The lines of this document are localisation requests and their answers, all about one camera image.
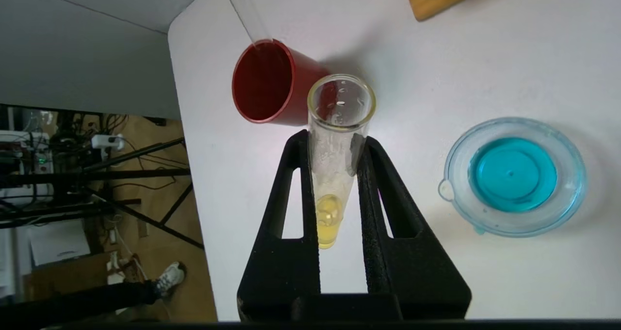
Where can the black tripod stand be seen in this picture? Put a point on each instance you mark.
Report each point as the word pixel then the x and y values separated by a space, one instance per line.
pixel 73 176

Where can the black trouser leg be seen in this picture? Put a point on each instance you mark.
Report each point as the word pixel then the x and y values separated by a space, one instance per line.
pixel 73 303

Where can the clear glass beaker dish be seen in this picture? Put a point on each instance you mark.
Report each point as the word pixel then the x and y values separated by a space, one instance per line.
pixel 514 174

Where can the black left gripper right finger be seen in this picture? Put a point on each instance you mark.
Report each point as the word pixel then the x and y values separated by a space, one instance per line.
pixel 422 276

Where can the white electronic device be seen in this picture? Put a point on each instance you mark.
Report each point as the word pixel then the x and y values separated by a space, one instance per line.
pixel 19 140

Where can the white paper sheet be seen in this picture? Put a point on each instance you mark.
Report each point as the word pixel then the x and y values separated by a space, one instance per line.
pixel 58 242

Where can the red plastic cup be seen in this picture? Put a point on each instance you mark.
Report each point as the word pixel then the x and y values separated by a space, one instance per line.
pixel 262 82

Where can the white power strip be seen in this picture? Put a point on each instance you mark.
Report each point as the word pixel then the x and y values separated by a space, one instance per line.
pixel 104 140

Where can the test tube with yellow pigment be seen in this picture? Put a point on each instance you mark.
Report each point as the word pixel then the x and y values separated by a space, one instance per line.
pixel 335 174

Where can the test tube with blue pigment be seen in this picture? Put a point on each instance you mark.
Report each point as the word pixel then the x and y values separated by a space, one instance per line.
pixel 245 9

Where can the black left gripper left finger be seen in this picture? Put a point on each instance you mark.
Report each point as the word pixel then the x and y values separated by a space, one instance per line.
pixel 271 272

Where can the white sneaker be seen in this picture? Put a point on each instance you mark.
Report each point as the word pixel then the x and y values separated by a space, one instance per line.
pixel 170 276

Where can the wooden test tube rack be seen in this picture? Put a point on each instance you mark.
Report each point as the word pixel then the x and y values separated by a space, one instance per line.
pixel 436 5

